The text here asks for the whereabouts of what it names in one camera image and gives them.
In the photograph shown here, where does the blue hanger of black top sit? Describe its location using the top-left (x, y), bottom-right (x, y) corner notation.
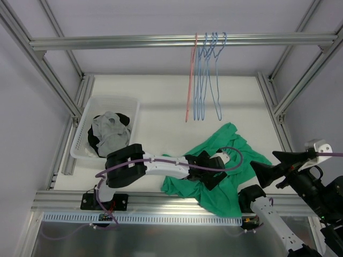
top-left (202, 35), bottom-right (212, 118)

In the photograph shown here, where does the dark grey tank top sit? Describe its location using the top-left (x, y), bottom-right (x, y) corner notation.
top-left (91, 111), bottom-right (132, 158)

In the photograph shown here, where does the white plastic basket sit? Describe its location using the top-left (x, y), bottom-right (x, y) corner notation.
top-left (70, 95), bottom-right (140, 162)

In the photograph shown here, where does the pink wire hanger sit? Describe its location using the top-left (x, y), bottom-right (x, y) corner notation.
top-left (185, 34), bottom-right (198, 123)

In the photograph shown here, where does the green tank top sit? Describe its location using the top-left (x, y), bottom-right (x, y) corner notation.
top-left (161, 123), bottom-right (272, 217)

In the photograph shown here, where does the aluminium frame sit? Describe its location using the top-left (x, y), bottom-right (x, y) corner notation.
top-left (0, 0), bottom-right (343, 257)

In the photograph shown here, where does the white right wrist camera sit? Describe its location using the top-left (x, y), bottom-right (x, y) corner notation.
top-left (299, 139), bottom-right (333, 171)

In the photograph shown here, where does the black tank top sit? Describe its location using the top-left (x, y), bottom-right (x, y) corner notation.
top-left (87, 112), bottom-right (132, 158)

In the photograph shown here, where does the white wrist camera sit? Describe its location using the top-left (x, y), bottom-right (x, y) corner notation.
top-left (299, 139), bottom-right (333, 171)
top-left (212, 149), bottom-right (230, 164)

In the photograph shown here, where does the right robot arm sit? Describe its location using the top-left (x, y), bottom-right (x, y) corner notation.
top-left (238, 149), bottom-right (342, 256)

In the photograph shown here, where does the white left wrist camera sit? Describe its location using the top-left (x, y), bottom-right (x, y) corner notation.
top-left (212, 149), bottom-right (230, 164)

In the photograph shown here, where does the blue hanger of green top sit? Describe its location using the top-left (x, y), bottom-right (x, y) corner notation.
top-left (205, 32), bottom-right (218, 63)

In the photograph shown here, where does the aluminium hanging rail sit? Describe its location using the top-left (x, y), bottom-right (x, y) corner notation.
top-left (29, 32), bottom-right (338, 51)

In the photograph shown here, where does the white slotted cable duct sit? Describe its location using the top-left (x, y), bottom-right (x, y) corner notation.
top-left (42, 212), bottom-right (242, 226)

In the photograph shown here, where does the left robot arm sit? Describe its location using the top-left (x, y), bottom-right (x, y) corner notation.
top-left (92, 143), bottom-right (230, 209)

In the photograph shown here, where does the blue hanger of grey top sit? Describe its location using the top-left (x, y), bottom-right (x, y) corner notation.
top-left (193, 33), bottom-right (208, 121)

